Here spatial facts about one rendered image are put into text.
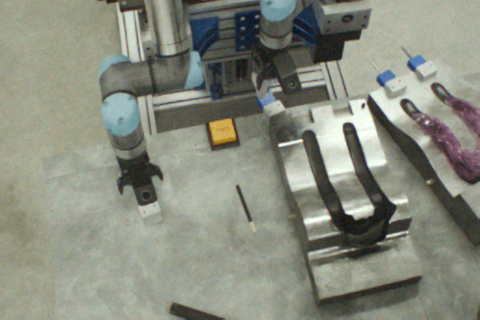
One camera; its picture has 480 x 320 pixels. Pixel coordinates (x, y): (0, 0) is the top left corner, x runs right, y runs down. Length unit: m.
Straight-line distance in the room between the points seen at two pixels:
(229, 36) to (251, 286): 0.77
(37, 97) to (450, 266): 1.93
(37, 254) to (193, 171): 1.03
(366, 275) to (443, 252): 0.24
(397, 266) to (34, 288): 1.46
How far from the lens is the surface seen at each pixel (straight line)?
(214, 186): 1.83
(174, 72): 1.47
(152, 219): 1.78
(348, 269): 1.70
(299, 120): 1.86
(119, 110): 1.40
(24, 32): 3.30
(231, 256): 1.75
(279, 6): 1.54
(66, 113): 2.99
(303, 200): 1.70
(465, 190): 1.79
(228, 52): 2.16
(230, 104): 2.66
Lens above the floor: 2.44
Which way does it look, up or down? 64 degrees down
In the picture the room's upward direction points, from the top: 2 degrees counter-clockwise
